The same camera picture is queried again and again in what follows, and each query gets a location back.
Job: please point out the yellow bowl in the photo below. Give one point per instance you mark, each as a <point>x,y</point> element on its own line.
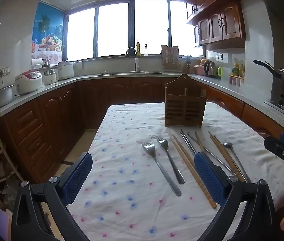
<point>204,61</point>

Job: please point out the green cup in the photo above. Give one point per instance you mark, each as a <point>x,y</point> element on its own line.
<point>220,72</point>

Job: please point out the wooden wall cabinets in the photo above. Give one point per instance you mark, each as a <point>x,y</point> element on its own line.
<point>217,17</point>

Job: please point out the steel fork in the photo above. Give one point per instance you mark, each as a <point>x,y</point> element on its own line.
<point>160,165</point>
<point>173,163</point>

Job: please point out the wall socket panel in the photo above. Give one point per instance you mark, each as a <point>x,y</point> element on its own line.
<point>219,56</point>

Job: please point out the wooden dish rack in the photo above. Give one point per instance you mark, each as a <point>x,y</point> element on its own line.
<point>171,59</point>

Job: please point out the white floral tablecloth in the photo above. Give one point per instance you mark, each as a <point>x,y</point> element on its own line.
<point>121,175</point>

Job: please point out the curved kitchen faucet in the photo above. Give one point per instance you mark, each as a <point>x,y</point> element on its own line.
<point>136,62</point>

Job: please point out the steel spoon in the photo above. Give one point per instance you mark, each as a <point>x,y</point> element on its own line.
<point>237,158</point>

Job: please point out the green label condiment bottle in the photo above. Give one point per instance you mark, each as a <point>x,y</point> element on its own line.
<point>236,70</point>

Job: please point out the white hanging towel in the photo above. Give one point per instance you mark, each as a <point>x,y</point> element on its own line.
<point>78,65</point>

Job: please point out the scissors and knife holder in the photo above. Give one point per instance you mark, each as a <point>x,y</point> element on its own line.
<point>187,64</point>

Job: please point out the wooden base cabinets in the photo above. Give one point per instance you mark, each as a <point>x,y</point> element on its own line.
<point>56,120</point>

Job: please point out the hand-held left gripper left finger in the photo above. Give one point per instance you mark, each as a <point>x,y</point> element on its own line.
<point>78,178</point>

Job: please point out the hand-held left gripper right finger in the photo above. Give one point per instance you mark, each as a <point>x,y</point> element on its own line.
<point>209,178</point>

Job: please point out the white storage box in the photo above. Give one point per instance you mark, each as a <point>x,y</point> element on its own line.
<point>36,63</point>

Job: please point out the row of spice jars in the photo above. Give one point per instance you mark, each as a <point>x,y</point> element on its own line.
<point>236,80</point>

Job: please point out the metal chopstick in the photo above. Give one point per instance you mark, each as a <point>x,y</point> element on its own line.
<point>190,148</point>
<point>215,158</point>
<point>187,141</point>

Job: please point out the pink plastic container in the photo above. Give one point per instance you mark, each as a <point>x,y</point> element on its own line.
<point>199,70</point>

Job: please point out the clear soap dispenser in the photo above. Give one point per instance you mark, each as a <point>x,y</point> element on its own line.
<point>146,51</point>

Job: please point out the tall white rice cooker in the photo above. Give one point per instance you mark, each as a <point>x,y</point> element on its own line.
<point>65,70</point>

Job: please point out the metal cooker inner pot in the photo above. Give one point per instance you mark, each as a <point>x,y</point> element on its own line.
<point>2,98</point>

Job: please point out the tropical fruit wall poster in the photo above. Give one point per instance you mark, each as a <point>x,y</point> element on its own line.
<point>48,30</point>

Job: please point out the large kitchen window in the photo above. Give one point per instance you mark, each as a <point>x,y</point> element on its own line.
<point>111,30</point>

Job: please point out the steel electric kettle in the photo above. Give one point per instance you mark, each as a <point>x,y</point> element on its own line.
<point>210,69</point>

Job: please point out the white and red rice cooker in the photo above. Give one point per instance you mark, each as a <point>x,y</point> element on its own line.
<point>29,82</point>

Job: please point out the wall power outlet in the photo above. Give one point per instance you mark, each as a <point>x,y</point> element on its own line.
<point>2,71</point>

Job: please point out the small white kitchen appliance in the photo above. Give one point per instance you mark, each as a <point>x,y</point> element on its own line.
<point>49,77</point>

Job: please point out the yellow oil bottle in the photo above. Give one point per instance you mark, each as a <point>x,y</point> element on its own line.
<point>138,49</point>

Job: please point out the small metal pot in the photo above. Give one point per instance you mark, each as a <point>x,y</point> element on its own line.
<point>46,63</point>

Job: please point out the wooden utensil holder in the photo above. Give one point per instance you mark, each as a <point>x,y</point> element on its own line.
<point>185,105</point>

